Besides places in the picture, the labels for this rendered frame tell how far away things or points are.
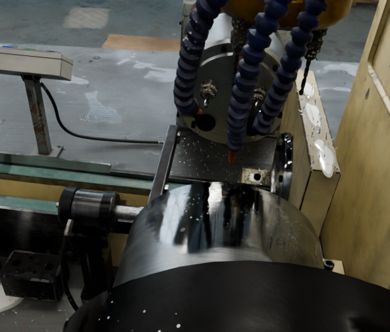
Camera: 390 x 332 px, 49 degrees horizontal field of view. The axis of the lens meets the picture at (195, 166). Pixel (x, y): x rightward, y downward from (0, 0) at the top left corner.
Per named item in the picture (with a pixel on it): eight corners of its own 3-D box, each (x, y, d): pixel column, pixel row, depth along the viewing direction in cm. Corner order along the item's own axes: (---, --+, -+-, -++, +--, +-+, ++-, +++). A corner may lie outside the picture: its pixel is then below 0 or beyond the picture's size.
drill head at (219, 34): (274, 85, 123) (291, -5, 107) (281, 162, 94) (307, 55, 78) (188, 76, 124) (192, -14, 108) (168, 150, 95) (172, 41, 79)
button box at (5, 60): (72, 81, 99) (74, 58, 98) (60, 76, 92) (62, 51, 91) (-1, 74, 99) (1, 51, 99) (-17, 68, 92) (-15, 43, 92)
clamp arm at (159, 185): (160, 233, 64) (181, 138, 84) (160, 219, 62) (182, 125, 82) (137, 230, 64) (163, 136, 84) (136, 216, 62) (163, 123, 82)
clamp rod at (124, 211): (149, 215, 66) (149, 205, 65) (147, 224, 64) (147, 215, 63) (99, 209, 66) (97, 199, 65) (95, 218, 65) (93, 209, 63)
